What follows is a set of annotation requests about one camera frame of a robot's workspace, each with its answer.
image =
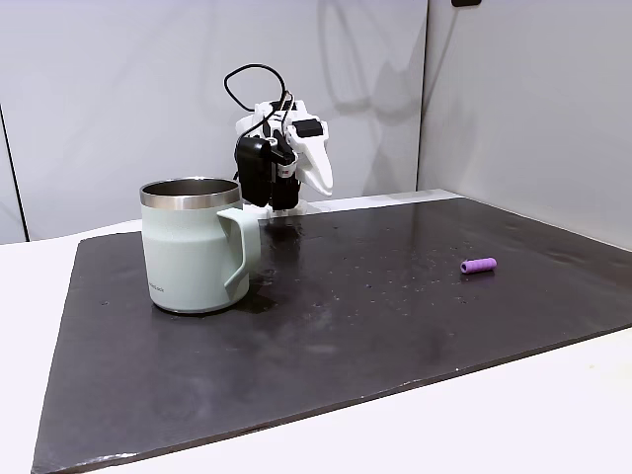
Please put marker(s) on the black camera box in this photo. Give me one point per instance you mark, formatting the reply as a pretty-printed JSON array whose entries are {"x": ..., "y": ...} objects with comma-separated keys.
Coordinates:
[{"x": 253, "y": 170}]

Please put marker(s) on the black table mat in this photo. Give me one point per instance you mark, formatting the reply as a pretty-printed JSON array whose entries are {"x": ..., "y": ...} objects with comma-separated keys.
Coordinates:
[{"x": 345, "y": 336}]

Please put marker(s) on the purple ribbed pen grip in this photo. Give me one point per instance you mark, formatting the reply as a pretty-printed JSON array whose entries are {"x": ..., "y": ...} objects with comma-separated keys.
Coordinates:
[{"x": 478, "y": 265}]

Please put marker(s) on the black wall fixture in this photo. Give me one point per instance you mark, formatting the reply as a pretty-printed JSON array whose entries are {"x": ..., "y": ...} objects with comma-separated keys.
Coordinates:
[{"x": 466, "y": 2}]

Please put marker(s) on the pale green steel-rimmed mug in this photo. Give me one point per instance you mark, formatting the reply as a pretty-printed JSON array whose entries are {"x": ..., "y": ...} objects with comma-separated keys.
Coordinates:
[{"x": 185, "y": 257}]

